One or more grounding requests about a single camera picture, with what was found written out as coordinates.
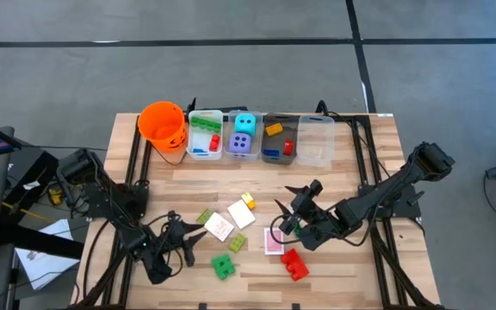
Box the yellow toy brick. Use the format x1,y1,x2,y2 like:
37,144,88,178
240,192,257,211

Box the orange print card deck box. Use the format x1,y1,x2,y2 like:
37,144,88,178
203,211,235,243

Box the white plastic bin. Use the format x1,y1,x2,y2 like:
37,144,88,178
186,109,225,161

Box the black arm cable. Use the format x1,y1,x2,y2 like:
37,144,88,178
269,213,376,249
144,210,189,279

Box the lime studded brick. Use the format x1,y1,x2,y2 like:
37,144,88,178
195,208,215,226

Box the teal foam die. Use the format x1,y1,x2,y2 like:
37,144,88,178
234,112,257,137

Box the black floor stand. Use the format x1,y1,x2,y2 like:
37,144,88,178
0,148,86,260

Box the yellow tool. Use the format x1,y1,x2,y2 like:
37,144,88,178
47,187,65,207

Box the purple foam die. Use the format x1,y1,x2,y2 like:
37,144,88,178
228,132,252,154

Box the clear plastic bin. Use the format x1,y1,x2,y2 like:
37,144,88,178
224,109,264,162
295,115,336,168

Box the pink card deck box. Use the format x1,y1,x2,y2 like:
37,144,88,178
263,227,285,257

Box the orange-yellow studded brick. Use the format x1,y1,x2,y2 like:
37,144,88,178
264,122,284,138

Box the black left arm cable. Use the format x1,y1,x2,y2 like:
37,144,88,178
144,210,189,279

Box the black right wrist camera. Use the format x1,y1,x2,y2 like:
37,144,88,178
307,179,325,200

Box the large green toy brick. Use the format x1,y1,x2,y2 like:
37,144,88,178
210,252,232,270
215,263,237,282

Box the black table frame rails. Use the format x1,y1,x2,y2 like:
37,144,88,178
69,114,154,310
316,112,447,310

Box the orange pumpkin face bucket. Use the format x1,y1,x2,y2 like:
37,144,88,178
137,101,188,167

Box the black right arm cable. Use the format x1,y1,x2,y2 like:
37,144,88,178
269,213,376,249

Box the yellow cable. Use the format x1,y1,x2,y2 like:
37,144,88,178
2,201,51,220

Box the lime rounded toy brick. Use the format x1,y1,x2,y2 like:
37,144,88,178
228,232,247,254

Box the large red toy brick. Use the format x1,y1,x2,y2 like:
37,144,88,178
280,247,311,282

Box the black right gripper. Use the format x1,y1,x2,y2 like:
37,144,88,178
273,184,320,236

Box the white purple card deck box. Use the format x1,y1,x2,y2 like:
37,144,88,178
226,198,257,231

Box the white paper sheets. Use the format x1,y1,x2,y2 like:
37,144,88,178
14,218,81,290

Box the grey plastic bin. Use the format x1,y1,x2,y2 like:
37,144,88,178
261,112,300,166

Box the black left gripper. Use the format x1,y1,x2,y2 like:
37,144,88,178
155,213,209,268

